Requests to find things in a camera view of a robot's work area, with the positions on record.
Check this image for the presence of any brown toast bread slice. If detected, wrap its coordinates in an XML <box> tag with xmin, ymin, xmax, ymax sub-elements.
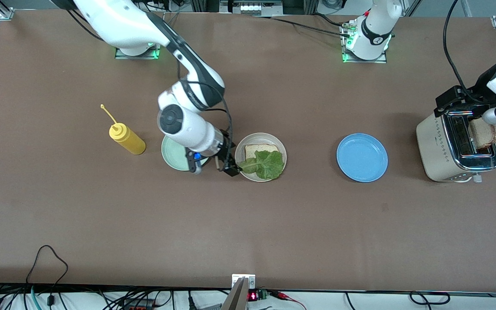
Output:
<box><xmin>244</xmin><ymin>144</ymin><xmax>279</xmax><ymax>159</ymax></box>
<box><xmin>468</xmin><ymin>118</ymin><xmax>496</xmax><ymax>150</ymax></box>

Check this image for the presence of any green lettuce leaf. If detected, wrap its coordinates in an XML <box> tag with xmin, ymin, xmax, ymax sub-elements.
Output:
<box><xmin>237</xmin><ymin>149</ymin><xmax>285</xmax><ymax>181</ymax></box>

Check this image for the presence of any yellow squeeze bottle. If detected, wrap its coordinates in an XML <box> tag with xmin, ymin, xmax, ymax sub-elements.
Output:
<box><xmin>100</xmin><ymin>104</ymin><xmax>146</xmax><ymax>155</ymax></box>

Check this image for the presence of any beige plate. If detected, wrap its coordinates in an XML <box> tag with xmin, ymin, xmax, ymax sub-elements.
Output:
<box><xmin>235</xmin><ymin>133</ymin><xmax>287</xmax><ymax>183</ymax></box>

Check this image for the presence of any green plate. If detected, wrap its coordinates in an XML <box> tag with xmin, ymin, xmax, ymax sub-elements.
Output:
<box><xmin>161</xmin><ymin>134</ymin><xmax>210</xmax><ymax>172</ymax></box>

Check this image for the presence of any blue plate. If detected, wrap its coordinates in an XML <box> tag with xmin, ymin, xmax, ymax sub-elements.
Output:
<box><xmin>336</xmin><ymin>133</ymin><xmax>389</xmax><ymax>183</ymax></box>

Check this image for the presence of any beige chrome toaster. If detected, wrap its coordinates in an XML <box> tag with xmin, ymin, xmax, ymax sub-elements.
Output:
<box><xmin>416</xmin><ymin>105</ymin><xmax>496</xmax><ymax>184</ymax></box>

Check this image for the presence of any red black clip lead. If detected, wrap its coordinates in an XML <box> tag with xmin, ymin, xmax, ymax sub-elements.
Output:
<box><xmin>270</xmin><ymin>290</ymin><xmax>308</xmax><ymax>310</ymax></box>

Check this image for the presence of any orange black power strip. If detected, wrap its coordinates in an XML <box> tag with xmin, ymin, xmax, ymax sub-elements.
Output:
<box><xmin>119</xmin><ymin>301</ymin><xmax>156</xmax><ymax>310</ymax></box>

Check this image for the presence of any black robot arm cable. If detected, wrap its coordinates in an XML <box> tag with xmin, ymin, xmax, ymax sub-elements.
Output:
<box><xmin>443</xmin><ymin>0</ymin><xmax>482</xmax><ymax>104</ymax></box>
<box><xmin>66</xmin><ymin>9</ymin><xmax>235</xmax><ymax>171</ymax></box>

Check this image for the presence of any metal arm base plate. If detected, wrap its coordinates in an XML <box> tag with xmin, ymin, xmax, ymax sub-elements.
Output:
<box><xmin>341</xmin><ymin>22</ymin><xmax>388</xmax><ymax>64</ymax></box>
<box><xmin>115</xmin><ymin>45</ymin><xmax>161</xmax><ymax>60</ymax></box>

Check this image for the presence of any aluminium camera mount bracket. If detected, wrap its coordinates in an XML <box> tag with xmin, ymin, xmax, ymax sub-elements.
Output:
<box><xmin>221</xmin><ymin>274</ymin><xmax>256</xmax><ymax>310</ymax></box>

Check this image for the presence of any black cable across table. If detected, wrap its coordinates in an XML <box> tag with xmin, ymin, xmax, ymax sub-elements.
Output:
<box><xmin>248</xmin><ymin>15</ymin><xmax>354</xmax><ymax>38</ymax></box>

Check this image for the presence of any black coiled floor cable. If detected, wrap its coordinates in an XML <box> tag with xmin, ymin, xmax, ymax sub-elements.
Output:
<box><xmin>345</xmin><ymin>291</ymin><xmax>451</xmax><ymax>310</ymax></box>

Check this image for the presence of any black looped cable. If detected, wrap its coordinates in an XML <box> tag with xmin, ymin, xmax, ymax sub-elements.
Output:
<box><xmin>26</xmin><ymin>245</ymin><xmax>69</xmax><ymax>310</ymax></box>

